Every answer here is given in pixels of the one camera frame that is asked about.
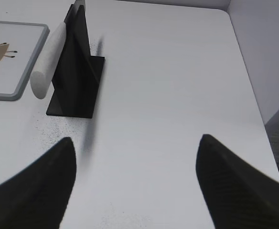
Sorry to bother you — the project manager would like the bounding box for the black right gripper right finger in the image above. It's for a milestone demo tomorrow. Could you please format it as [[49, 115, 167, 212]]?
[[196, 134, 279, 229]]

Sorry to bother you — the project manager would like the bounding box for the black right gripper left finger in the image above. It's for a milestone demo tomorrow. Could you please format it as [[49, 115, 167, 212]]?
[[0, 137, 76, 229]]

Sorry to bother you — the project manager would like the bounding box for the black knife stand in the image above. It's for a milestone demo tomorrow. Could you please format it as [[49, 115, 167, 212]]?
[[46, 3, 105, 119]]

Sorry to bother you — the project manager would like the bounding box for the grey-rimmed deer cutting board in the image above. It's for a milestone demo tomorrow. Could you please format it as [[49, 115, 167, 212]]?
[[0, 21, 50, 101]]

